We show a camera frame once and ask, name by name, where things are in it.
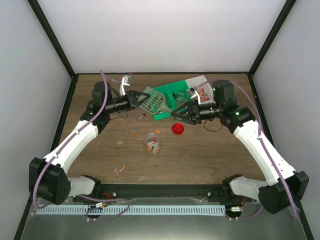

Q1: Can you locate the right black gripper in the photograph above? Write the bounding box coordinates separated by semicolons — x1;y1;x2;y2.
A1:
171;99;223;125

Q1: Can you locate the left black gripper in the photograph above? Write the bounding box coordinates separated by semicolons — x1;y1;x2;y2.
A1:
106;90;151;114

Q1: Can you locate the green slotted scoop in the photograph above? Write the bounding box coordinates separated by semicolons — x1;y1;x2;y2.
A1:
140;86;173;115

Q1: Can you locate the green double candy bin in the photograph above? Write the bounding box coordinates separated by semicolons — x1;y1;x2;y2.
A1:
154;78;201;110

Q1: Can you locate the white candy bin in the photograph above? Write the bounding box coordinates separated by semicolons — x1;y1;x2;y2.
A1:
185;75;214;104

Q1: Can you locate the clear plastic jar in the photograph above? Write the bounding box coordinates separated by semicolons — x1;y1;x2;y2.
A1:
145;132;160;156

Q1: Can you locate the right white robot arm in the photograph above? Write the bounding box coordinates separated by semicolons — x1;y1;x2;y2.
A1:
171;79;309;218

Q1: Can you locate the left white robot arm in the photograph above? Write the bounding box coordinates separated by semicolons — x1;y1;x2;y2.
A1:
29;81;150;209

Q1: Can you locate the red jar lid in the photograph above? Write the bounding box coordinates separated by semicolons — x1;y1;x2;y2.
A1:
171;123;185;135

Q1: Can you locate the light blue slotted strip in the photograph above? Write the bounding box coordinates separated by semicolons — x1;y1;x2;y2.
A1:
36;205;226;217

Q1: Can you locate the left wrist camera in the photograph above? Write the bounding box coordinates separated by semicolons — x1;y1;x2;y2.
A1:
119;75;131;96

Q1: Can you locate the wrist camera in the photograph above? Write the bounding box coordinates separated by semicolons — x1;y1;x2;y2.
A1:
119;75;131;96
187;87;201;105

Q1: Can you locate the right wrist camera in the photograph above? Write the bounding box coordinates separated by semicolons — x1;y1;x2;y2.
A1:
187;87;201;105

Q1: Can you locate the spilled candy near rail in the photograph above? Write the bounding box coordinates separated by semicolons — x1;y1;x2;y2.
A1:
138;176;146;182

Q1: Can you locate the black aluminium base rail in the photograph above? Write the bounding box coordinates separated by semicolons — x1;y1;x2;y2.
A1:
31;183;298;203

